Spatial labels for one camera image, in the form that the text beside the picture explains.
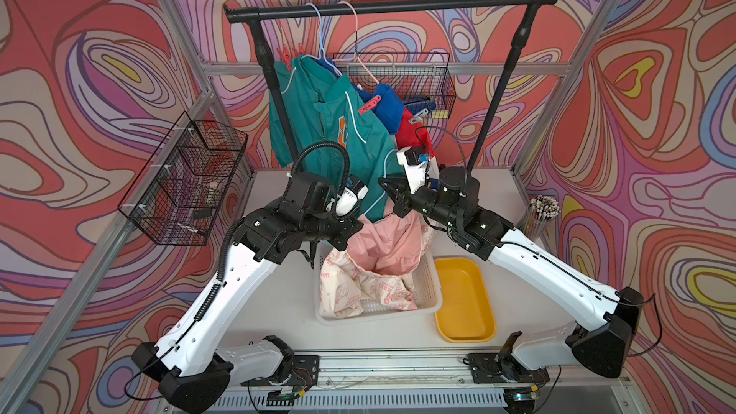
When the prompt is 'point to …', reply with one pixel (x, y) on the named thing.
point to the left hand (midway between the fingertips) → (363, 224)
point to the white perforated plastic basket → (425, 284)
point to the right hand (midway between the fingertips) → (380, 188)
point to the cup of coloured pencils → (540, 210)
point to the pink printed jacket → (375, 269)
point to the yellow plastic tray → (467, 314)
